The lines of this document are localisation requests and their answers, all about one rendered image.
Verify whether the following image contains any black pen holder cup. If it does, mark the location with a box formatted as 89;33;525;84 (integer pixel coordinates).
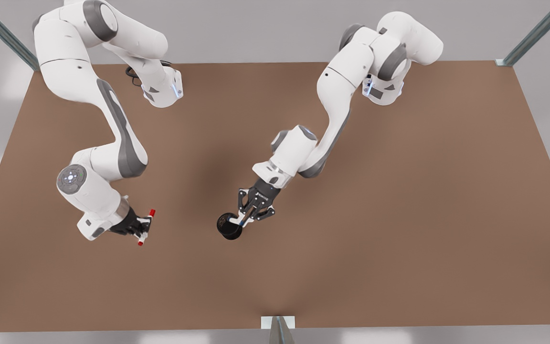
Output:
216;213;243;240

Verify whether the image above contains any black cable loop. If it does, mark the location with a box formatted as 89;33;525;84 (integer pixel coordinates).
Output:
125;60;172;87

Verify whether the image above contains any red and white marker pen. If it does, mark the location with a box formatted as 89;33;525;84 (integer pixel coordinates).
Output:
137;209;156;247

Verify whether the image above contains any blue and white pen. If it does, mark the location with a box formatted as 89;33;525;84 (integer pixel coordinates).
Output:
237;204;258;228

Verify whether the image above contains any silver frame post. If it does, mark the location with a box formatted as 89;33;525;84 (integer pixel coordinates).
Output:
495;0;550;67
0;0;40;72
261;316;296;344

